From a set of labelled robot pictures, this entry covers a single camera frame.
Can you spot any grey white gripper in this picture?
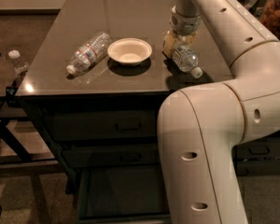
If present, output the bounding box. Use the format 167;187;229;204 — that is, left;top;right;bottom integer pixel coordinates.
163;7;202;58

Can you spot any blue label plastic bottle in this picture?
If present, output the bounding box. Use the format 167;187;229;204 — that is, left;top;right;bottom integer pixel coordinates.
172;45;203;78

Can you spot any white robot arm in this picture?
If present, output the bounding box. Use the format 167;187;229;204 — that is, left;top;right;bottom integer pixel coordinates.
158;0;280;224

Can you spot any red label plastic bottle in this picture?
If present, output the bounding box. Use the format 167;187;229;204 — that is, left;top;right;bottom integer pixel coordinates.
66;32;111;76

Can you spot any middle left drawer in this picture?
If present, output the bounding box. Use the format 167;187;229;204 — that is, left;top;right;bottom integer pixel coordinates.
62;144;158;168

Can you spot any middle right drawer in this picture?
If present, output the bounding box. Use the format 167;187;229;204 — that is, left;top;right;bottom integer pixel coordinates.
232;137;280;160

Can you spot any bottom right drawer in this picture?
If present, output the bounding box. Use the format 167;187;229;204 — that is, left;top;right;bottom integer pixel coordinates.
235;161;280;175

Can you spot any top left drawer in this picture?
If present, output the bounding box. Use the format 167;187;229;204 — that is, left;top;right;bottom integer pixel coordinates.
43;110;156;141

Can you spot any small clear bottle white cap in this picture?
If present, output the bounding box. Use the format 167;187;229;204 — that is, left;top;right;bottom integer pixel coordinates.
8;50;29;75

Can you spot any open bottom left drawer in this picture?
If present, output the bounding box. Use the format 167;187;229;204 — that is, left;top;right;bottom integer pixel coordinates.
76;165;171;224

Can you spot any white paper bowl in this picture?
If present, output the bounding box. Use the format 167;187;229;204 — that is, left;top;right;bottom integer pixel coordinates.
107;38;152;66

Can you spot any dark side table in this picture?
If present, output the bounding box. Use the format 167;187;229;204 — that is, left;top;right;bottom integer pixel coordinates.
0;48;59;170

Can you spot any small black clamp device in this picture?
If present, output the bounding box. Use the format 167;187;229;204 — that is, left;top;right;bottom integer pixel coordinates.
6;86;19;107

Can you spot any dark cabinet frame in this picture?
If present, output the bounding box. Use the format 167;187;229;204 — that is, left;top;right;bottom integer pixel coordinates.
18;91;170;189

